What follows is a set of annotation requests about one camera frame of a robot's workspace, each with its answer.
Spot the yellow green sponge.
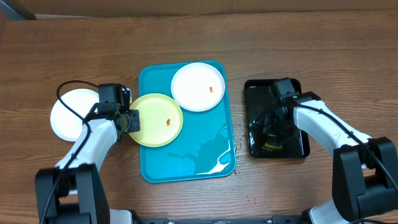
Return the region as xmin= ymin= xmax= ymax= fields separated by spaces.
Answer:
xmin=263 ymin=142 xmax=283 ymax=151

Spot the yellow plate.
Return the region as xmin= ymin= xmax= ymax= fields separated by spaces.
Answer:
xmin=129 ymin=93 xmax=183 ymax=147

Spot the white plate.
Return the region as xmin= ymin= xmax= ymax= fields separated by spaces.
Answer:
xmin=170 ymin=62 xmax=226 ymax=112
xmin=50 ymin=88 xmax=99 ymax=141

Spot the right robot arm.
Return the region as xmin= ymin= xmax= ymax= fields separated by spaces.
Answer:
xmin=244 ymin=78 xmax=397 ymax=223

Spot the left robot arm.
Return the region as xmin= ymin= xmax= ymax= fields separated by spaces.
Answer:
xmin=35 ymin=83 xmax=141 ymax=224

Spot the black tray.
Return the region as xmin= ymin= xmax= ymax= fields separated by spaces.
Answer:
xmin=244 ymin=79 xmax=310 ymax=158

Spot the teal plastic tray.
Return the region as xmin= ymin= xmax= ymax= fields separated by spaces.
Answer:
xmin=137 ymin=60 xmax=238 ymax=184

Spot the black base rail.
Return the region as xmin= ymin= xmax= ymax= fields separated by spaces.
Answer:
xmin=114 ymin=210 xmax=312 ymax=224

